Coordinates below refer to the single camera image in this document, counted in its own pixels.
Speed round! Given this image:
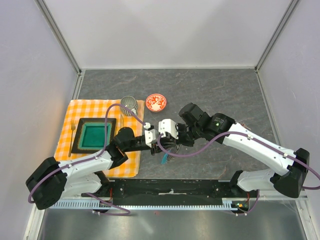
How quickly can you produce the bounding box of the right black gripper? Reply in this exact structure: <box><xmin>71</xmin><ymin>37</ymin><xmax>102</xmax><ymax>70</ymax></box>
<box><xmin>169</xmin><ymin>123</ymin><xmax>202</xmax><ymax>148</ymax></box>

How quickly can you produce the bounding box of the silver fork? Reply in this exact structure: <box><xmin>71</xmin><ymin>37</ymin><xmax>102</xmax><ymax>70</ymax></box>
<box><xmin>68</xmin><ymin>120</ymin><xmax>76</xmax><ymax>157</ymax></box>

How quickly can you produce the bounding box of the red white patterned bowl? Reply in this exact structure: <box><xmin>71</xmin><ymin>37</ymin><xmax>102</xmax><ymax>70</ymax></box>
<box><xmin>145</xmin><ymin>93</ymin><xmax>167</xmax><ymax>113</ymax></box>

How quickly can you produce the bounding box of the silver knife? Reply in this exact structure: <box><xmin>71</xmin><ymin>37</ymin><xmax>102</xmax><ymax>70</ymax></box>
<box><xmin>120</xmin><ymin>114</ymin><xmax>125</xmax><ymax>128</ymax></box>

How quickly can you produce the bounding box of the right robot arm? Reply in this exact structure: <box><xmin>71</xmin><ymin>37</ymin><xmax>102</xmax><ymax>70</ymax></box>
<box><xmin>177</xmin><ymin>103</ymin><xmax>310</xmax><ymax>198</ymax></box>

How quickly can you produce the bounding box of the black teal square plate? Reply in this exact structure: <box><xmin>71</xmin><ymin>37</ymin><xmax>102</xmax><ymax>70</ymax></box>
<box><xmin>71</xmin><ymin>118</ymin><xmax>117</xmax><ymax>154</ymax></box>

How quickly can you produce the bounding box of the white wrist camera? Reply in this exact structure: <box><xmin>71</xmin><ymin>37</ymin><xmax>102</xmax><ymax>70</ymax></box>
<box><xmin>143</xmin><ymin>122</ymin><xmax>159</xmax><ymax>148</ymax></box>
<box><xmin>158</xmin><ymin>118</ymin><xmax>179</xmax><ymax>140</ymax></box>

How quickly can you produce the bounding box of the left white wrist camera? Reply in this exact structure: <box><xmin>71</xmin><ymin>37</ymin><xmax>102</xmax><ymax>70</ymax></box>
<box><xmin>143</xmin><ymin>122</ymin><xmax>159</xmax><ymax>148</ymax></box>

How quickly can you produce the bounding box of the orange checkered cloth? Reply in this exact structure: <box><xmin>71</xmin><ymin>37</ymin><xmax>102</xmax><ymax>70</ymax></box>
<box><xmin>54</xmin><ymin>99</ymin><xmax>144</xmax><ymax>178</ymax></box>

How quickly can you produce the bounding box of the grey striped mug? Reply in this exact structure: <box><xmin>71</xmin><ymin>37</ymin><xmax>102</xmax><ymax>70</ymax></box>
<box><xmin>120</xmin><ymin>96</ymin><xmax>139</xmax><ymax>116</ymax></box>

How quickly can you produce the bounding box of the slotted cable duct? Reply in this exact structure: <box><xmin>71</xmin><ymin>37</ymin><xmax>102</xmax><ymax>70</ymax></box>
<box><xmin>49</xmin><ymin>199</ymin><xmax>238</xmax><ymax>211</ymax></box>

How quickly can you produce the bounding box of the red tag key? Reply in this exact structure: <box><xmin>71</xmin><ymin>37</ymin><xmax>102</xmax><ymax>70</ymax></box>
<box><xmin>241</xmin><ymin>123</ymin><xmax>251</xmax><ymax>130</ymax></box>

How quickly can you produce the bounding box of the blue tag keyring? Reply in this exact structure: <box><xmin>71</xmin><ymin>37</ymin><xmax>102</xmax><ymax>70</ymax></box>
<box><xmin>161</xmin><ymin>146</ymin><xmax>179</xmax><ymax>165</ymax></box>

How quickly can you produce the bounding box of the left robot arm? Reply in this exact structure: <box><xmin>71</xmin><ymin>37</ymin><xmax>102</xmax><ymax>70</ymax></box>
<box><xmin>25</xmin><ymin>126</ymin><xmax>179</xmax><ymax>210</ymax></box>

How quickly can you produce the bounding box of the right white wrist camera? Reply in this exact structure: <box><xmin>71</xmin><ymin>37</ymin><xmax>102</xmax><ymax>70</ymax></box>
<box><xmin>158</xmin><ymin>118</ymin><xmax>179</xmax><ymax>140</ymax></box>

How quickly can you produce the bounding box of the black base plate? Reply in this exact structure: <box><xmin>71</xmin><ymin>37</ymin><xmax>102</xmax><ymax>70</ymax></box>
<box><xmin>95</xmin><ymin>178</ymin><xmax>257</xmax><ymax>206</ymax></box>

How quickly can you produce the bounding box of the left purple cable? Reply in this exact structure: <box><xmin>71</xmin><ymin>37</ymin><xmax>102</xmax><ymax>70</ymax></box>
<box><xmin>27</xmin><ymin>103</ymin><xmax>151</xmax><ymax>216</ymax></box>

